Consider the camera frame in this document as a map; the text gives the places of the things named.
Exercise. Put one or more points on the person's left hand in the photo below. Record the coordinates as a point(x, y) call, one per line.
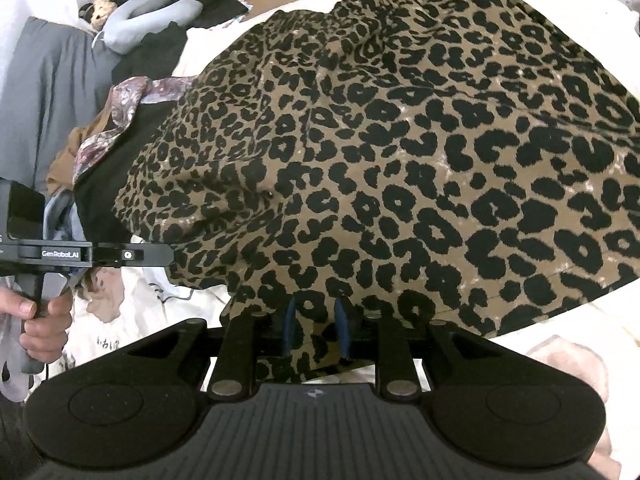
point(50, 332)

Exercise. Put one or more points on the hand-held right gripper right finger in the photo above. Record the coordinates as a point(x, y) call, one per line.
point(342, 330)

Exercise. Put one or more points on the cream bear printed blanket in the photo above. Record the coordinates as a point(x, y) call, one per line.
point(575, 320)

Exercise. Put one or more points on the grey folded garment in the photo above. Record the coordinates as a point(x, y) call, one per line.
point(40, 85)

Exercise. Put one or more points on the brown garment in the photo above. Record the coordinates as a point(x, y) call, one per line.
point(65, 160)

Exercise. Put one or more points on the light blue denim garment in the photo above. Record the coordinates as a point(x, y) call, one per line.
point(55, 215)

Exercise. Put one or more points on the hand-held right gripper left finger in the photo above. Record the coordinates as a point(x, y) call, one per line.
point(291, 325)

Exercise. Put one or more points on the white sheer curtain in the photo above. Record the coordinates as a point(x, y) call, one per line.
point(35, 0)

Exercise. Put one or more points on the spotted plush toy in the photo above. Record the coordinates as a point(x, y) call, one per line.
point(102, 10)

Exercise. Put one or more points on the leopard print skirt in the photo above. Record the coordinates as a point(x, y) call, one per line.
point(400, 160)

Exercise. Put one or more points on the black cloth heap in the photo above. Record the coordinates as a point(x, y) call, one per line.
point(160, 45)

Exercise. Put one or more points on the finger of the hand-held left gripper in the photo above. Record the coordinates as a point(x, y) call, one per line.
point(135, 255)

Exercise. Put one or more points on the floral patterned garment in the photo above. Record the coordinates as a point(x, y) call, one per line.
point(130, 95)

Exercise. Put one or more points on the black garment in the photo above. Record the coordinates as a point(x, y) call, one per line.
point(115, 170)

